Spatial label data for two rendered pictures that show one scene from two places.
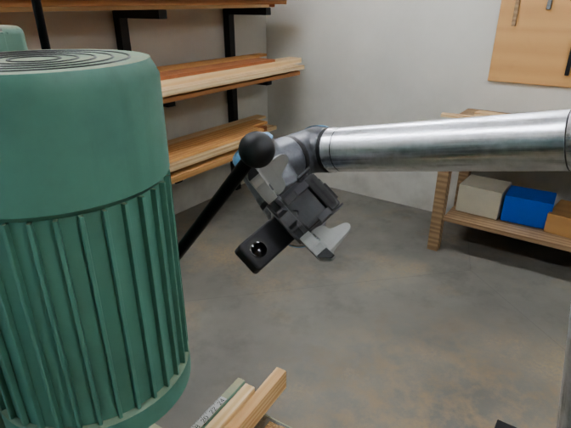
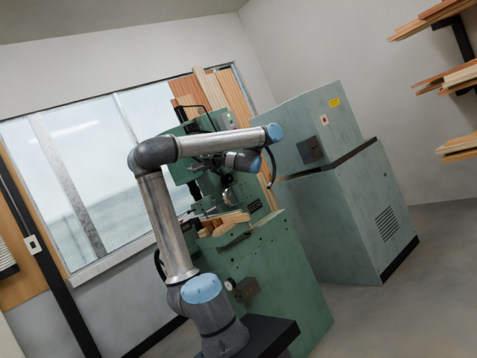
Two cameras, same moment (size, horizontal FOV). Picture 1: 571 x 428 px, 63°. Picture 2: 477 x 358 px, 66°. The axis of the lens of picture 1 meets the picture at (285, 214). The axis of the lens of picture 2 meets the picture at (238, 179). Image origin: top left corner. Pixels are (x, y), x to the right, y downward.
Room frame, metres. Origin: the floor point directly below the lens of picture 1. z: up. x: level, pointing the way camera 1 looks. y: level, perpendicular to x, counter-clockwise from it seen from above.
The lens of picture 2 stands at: (1.26, -1.77, 1.30)
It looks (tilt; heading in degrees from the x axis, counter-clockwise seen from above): 5 degrees down; 108
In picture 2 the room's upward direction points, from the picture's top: 24 degrees counter-clockwise
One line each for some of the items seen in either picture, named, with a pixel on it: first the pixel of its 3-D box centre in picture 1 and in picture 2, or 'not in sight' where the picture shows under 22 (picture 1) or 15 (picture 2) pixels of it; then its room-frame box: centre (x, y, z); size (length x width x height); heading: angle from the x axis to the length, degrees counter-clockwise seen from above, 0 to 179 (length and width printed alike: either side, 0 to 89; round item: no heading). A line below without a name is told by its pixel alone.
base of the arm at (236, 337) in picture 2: not in sight; (221, 333); (0.56, -0.57, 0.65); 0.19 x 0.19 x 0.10
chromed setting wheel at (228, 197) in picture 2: not in sight; (231, 196); (0.53, 0.23, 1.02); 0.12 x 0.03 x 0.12; 59
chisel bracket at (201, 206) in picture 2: not in sight; (204, 205); (0.37, 0.20, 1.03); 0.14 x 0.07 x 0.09; 59
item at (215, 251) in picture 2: not in sight; (209, 243); (0.33, 0.13, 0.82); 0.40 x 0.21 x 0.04; 149
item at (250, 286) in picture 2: not in sight; (245, 290); (0.51, -0.07, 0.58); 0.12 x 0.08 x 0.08; 59
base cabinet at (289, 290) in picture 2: not in sight; (260, 297); (0.42, 0.29, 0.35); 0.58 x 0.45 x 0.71; 59
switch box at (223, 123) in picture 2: not in sight; (228, 126); (0.64, 0.39, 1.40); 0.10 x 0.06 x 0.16; 59
